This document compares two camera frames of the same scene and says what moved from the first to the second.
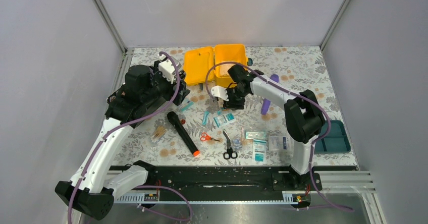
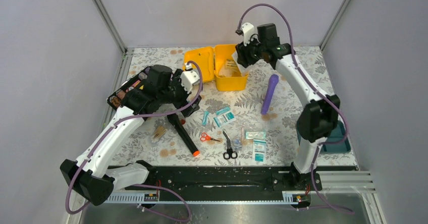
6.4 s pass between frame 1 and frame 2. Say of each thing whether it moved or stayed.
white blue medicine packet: moved
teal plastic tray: stayed
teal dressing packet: stayed
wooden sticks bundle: stayed
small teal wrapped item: stayed
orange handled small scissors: stayed
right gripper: moved
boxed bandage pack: moved
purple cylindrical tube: stayed
